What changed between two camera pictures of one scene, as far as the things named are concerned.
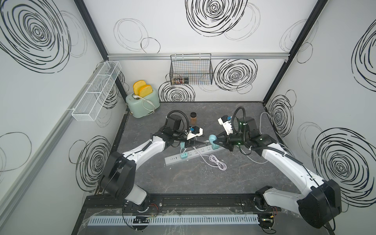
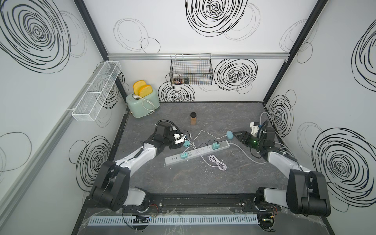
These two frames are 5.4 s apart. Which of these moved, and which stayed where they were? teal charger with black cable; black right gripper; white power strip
Moved: black right gripper
Stayed: white power strip; teal charger with black cable
